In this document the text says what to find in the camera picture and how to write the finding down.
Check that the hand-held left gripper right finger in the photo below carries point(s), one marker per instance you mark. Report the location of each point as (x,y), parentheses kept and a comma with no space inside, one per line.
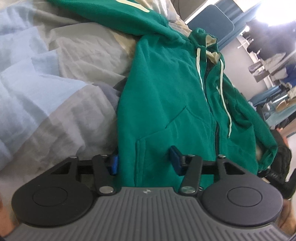
(175,161)

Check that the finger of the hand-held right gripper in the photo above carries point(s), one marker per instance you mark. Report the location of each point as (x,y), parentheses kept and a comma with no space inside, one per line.
(266,175)

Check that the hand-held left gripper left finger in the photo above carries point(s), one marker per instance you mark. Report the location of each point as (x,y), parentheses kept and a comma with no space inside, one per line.
(113,164)

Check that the green zip hoodie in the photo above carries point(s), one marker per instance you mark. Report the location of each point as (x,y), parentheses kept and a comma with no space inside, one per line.
(161,92)

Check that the black puffer jacket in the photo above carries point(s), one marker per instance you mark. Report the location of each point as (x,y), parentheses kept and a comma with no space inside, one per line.
(283,153)

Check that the patchwork duvet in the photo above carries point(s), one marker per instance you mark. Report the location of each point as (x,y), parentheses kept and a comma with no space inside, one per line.
(46,92)

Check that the striped hanging shirt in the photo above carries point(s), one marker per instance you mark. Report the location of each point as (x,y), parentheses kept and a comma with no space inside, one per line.
(259,70)

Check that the black hanging jacket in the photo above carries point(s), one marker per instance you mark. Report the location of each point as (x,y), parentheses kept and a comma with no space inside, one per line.
(266,37)

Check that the blue padded chair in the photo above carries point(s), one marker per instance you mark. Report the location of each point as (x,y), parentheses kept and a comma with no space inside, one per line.
(212,23)

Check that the blue curtain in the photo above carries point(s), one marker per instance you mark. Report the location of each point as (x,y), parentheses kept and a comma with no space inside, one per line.
(242,11)

